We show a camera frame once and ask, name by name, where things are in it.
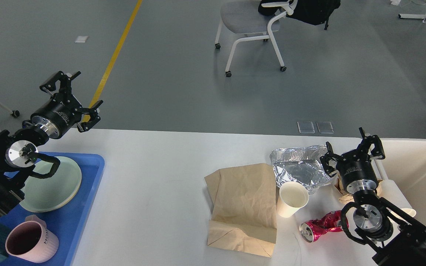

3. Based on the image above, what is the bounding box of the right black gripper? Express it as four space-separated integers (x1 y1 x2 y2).
320 127 385 195

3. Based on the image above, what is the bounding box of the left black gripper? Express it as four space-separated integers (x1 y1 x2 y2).
30 71 104 139

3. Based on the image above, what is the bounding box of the green plate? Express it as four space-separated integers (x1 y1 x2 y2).
19 156 82 213

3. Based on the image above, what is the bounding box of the pink ribbed mug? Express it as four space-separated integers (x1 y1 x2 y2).
5 215 59 263

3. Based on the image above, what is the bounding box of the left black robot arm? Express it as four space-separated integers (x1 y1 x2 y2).
0 71 105 266

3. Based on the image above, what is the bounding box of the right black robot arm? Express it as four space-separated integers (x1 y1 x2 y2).
320 128 426 266

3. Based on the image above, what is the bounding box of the crumpled brown napkin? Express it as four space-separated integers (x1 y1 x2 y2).
334 177 383 204

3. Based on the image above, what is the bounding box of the crumpled aluminium foil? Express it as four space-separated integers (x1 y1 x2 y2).
270 145 335 195

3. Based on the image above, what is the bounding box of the white plastic bin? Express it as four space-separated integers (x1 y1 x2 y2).
382 138 426 226

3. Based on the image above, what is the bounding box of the white paper cup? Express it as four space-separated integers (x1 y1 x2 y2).
277 181 309 218

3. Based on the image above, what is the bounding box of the crushed red can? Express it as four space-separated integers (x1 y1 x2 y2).
299 210 343 243

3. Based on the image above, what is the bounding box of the pink plate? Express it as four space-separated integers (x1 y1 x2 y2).
56 180 82 210

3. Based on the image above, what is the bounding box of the brown paper bag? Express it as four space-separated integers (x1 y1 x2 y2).
205 163 277 258

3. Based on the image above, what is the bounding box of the blue plastic tray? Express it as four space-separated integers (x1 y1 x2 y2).
0 152 105 266

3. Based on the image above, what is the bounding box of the black backpack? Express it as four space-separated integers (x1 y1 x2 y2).
258 0 341 30

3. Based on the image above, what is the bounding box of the grey white office chair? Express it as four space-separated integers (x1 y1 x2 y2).
215 0 298 77

